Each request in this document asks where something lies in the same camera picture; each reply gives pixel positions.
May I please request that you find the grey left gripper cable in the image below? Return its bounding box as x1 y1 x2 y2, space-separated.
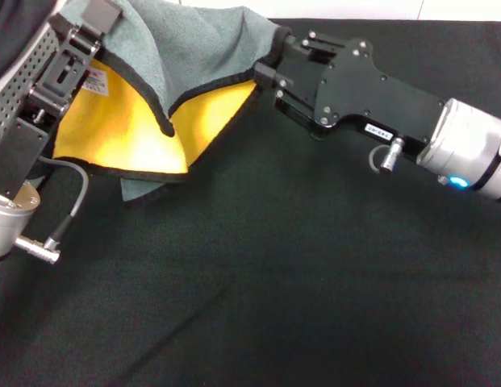
14 155 90 266

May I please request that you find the grey right gripper cable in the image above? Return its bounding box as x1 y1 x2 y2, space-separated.
368 135 407 176

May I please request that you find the grey perforated storage box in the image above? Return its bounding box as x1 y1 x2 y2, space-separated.
0 0 70 151

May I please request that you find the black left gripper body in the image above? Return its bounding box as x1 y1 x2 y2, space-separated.
0 11 105 199

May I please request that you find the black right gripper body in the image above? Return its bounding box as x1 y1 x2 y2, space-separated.
273 38 453 157

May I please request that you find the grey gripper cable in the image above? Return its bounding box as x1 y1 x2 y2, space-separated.
14 155 90 266
368 135 407 176

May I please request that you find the dark grey cloth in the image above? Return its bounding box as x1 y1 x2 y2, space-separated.
0 0 62 86

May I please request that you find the grey and yellow towel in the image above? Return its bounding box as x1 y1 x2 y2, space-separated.
51 0 292 211

